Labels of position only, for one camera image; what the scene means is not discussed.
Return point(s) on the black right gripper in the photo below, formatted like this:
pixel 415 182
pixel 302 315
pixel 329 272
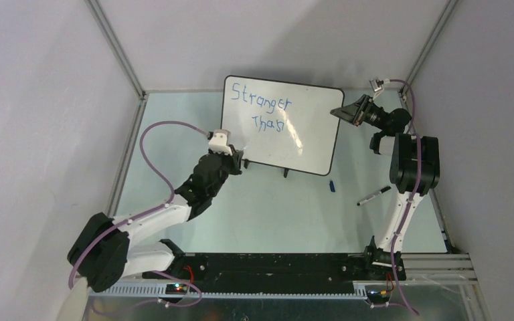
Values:
pixel 353 111

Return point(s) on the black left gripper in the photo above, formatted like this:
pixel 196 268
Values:
pixel 235 160

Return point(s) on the white whiteboard black frame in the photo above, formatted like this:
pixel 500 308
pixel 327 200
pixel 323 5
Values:
pixel 284 124

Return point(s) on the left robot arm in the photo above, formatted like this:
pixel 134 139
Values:
pixel 108 249

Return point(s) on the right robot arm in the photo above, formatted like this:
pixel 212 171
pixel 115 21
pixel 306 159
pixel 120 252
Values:
pixel 414 171

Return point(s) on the black marker pen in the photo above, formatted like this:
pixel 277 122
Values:
pixel 373 195

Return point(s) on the wire whiteboard stand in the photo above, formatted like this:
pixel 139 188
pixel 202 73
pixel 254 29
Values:
pixel 279 170

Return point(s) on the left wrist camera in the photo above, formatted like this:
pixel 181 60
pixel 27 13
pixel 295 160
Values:
pixel 218 142

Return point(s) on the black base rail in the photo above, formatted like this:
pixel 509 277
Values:
pixel 278 273

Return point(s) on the grey cable duct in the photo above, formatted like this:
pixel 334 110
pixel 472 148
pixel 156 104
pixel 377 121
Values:
pixel 162 290

